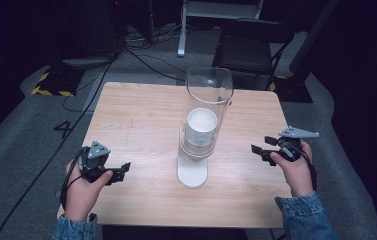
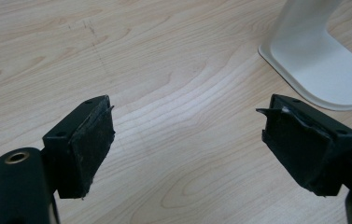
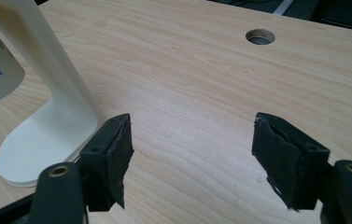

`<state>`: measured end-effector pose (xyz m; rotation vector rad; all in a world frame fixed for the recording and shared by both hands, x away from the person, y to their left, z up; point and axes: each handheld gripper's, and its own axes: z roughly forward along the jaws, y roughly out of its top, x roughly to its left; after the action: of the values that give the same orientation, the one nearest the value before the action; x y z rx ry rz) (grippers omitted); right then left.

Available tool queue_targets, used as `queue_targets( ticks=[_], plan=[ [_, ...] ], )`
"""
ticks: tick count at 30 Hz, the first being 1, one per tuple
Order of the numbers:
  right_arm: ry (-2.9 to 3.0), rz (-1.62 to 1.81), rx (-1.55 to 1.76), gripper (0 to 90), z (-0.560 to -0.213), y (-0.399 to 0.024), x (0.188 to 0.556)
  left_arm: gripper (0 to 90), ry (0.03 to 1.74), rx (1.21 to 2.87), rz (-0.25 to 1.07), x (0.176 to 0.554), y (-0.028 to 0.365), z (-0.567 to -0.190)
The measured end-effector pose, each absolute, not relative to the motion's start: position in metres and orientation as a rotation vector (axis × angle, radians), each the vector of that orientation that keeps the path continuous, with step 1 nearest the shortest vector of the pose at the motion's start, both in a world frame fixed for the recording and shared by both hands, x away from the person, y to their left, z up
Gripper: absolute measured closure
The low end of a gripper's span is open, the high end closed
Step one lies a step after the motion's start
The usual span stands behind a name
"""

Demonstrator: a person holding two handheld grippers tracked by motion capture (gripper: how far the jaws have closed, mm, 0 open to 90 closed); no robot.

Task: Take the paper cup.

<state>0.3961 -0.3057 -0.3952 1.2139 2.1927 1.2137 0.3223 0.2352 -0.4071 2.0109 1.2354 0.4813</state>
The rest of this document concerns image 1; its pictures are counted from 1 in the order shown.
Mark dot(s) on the black stand base plate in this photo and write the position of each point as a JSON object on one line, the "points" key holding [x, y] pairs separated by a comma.
{"points": [[292, 90]]}

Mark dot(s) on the white cup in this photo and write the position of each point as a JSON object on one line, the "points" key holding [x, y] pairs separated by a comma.
{"points": [[202, 124]]}

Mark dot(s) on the person's right hand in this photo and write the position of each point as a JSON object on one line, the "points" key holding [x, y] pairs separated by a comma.
{"points": [[294, 175]]}

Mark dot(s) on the dark slanted stand pole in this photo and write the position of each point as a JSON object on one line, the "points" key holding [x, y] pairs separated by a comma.
{"points": [[311, 36]]}

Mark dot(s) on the dark equipment cabinet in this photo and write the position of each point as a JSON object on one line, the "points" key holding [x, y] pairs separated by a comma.
{"points": [[89, 23]]}

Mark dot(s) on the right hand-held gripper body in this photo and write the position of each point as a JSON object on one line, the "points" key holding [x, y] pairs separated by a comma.
{"points": [[291, 146]]}

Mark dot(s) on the grey flat stand base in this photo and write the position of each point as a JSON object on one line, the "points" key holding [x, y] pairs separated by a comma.
{"points": [[87, 62]]}

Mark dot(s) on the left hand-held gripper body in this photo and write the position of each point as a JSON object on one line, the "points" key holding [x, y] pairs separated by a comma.
{"points": [[93, 159]]}

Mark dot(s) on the clear tube cup dispenser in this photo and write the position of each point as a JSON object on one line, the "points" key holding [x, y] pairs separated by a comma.
{"points": [[196, 160]]}

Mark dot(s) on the person's left hand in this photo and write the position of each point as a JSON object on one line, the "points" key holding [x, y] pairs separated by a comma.
{"points": [[82, 193]]}

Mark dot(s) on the white metal stand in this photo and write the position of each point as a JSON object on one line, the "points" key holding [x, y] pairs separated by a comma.
{"points": [[189, 23]]}

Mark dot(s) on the black yellow striped floor plate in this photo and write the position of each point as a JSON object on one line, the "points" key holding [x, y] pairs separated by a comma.
{"points": [[56, 83]]}

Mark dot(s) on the black folding chair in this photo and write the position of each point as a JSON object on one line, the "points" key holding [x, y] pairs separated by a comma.
{"points": [[249, 53]]}

